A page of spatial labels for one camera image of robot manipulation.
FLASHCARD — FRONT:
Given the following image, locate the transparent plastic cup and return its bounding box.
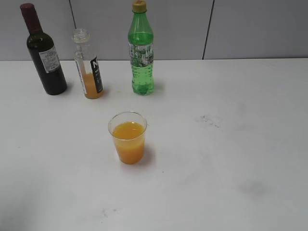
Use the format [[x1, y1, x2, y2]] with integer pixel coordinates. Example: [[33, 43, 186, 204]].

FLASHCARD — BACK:
[[108, 111, 148, 165]]

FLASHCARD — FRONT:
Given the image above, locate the orange juice bottle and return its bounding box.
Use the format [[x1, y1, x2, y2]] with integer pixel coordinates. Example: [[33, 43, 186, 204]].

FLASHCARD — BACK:
[[72, 28, 103, 99]]

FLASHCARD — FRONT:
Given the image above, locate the green soda bottle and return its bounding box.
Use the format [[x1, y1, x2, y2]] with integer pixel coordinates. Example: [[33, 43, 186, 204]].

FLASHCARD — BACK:
[[128, 0, 154, 95]]

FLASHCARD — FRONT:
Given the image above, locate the dark red wine bottle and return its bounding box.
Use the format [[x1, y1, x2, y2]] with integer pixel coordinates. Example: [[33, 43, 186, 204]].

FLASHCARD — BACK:
[[20, 3, 67, 95]]

